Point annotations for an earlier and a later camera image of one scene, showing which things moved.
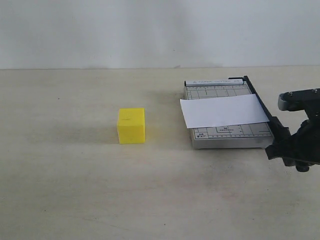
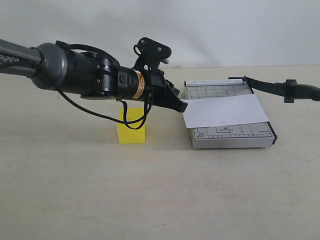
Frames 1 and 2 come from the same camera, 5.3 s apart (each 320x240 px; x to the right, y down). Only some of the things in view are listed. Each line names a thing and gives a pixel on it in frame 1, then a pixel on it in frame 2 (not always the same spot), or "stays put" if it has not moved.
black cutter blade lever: (278, 129) -> (290, 90)
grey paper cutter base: (247, 135) stays put
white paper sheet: (222, 111) stays put
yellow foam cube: (131, 128) stays put
